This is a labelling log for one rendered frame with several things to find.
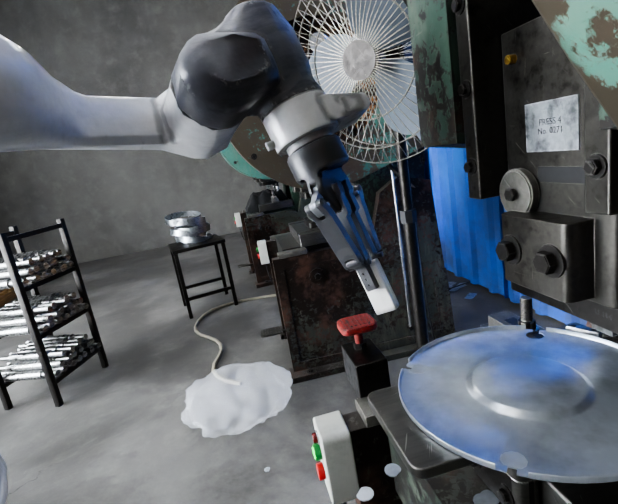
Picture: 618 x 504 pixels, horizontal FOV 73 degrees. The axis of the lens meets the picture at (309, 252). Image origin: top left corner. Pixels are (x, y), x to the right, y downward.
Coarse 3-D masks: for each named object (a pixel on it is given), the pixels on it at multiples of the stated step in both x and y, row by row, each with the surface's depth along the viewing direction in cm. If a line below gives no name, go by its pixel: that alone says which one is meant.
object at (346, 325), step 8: (344, 320) 79; (352, 320) 78; (360, 320) 78; (368, 320) 77; (344, 328) 76; (352, 328) 75; (360, 328) 75; (368, 328) 76; (376, 328) 77; (360, 336) 78
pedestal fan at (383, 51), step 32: (320, 0) 113; (352, 0) 109; (384, 0) 107; (320, 32) 115; (384, 32) 111; (320, 64) 127; (352, 64) 111; (384, 64) 113; (384, 96) 120; (416, 96) 111; (352, 128) 122; (384, 128) 125; (416, 128) 116; (416, 224) 137; (416, 256) 135; (416, 288) 138; (416, 320) 141
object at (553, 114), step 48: (528, 48) 43; (528, 96) 44; (576, 96) 38; (528, 144) 45; (576, 144) 39; (528, 192) 45; (576, 192) 40; (528, 240) 44; (576, 240) 39; (528, 288) 46; (576, 288) 40
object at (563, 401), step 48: (480, 336) 60; (576, 336) 56; (432, 384) 51; (480, 384) 48; (528, 384) 47; (576, 384) 45; (432, 432) 43; (480, 432) 42; (528, 432) 40; (576, 432) 39; (576, 480) 34
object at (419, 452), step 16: (368, 400) 51; (384, 400) 50; (400, 400) 49; (384, 416) 47; (400, 416) 46; (400, 432) 44; (416, 432) 43; (400, 448) 42; (416, 448) 41; (432, 448) 41; (416, 464) 39; (432, 464) 39; (448, 464) 39; (464, 464) 39; (496, 480) 48; (512, 480) 45; (528, 480) 44; (496, 496) 49; (512, 496) 45; (528, 496) 44
